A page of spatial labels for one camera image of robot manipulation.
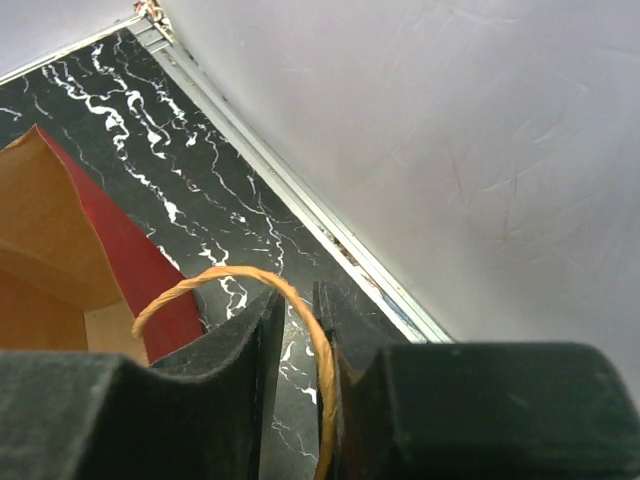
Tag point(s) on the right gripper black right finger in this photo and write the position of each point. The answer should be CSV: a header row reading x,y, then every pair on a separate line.
x,y
499,410

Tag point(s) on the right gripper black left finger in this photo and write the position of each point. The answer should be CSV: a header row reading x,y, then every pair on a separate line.
x,y
197,413

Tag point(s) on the red brown paper bag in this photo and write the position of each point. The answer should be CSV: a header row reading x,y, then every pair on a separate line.
x,y
77,276

